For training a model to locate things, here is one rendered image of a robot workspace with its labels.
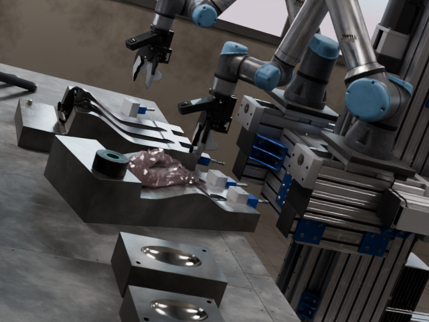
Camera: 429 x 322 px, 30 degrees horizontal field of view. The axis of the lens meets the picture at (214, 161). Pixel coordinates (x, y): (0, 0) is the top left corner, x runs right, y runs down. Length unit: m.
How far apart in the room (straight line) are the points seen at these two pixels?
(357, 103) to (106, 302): 0.98
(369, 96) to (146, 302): 1.00
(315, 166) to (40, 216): 0.84
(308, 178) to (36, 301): 1.05
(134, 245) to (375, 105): 0.86
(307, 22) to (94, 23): 2.00
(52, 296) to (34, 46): 2.84
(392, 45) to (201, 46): 1.97
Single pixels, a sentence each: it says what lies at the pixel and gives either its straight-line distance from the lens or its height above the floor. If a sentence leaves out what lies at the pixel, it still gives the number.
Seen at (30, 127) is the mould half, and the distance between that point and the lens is 2.19.
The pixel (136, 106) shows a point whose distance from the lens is 2.82.
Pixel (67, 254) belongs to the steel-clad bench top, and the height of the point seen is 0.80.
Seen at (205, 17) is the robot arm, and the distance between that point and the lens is 2.63.
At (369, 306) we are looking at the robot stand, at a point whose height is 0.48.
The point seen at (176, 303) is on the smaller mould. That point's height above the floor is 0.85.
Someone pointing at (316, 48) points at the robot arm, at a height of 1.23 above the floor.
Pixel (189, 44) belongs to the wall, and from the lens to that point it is 4.37.
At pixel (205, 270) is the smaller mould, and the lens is 1.61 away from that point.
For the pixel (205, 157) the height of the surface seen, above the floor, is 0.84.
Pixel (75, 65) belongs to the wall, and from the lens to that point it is 4.28.
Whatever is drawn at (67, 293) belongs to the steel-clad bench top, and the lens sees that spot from 1.52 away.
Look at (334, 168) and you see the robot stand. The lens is 2.31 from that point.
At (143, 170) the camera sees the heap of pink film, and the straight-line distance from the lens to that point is 1.97.
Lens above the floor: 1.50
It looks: 16 degrees down
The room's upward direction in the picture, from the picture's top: 19 degrees clockwise
